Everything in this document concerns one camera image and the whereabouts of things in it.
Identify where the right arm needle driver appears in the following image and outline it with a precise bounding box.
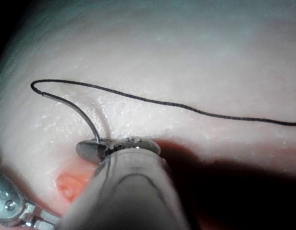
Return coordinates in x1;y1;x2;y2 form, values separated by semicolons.
97;136;161;158

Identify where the right arm needle driver jaw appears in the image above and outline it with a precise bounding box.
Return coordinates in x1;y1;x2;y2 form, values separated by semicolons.
76;140;101;164

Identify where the left arm needle driver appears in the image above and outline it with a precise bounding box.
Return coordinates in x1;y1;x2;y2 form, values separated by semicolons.
0;170;27;228

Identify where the left arm needle driver jaw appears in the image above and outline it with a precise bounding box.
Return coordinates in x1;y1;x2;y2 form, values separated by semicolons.
23;203;60;228
15;215;55;230

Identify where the curved steel needle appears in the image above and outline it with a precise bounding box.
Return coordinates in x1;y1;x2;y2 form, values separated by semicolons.
42;92;102;143

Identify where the black thread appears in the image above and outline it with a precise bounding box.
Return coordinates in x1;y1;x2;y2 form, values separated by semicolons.
30;80;296;127

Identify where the tissue pad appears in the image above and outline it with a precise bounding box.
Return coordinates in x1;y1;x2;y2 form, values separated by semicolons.
0;0;296;230

